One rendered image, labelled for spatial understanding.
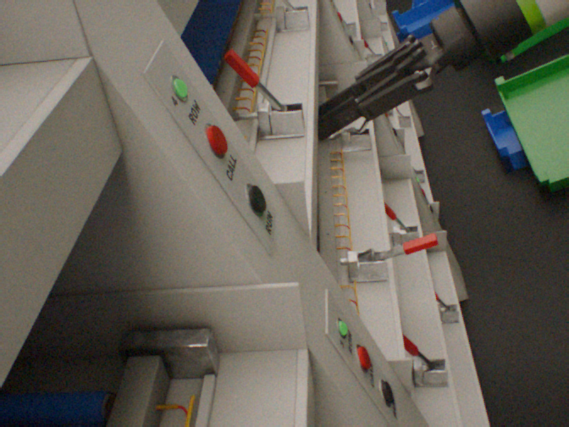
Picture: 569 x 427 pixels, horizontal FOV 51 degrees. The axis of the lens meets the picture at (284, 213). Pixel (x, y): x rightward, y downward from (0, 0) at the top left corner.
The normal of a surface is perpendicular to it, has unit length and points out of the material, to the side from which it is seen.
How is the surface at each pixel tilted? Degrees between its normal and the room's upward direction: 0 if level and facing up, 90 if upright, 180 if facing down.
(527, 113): 28
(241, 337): 90
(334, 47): 90
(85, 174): 111
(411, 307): 21
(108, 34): 90
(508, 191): 0
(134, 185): 90
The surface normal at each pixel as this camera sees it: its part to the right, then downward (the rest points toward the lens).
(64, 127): 0.99, -0.07
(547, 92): -0.43, -0.36
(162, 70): 0.88, -0.35
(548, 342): -0.47, -0.72
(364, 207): -0.12, -0.80
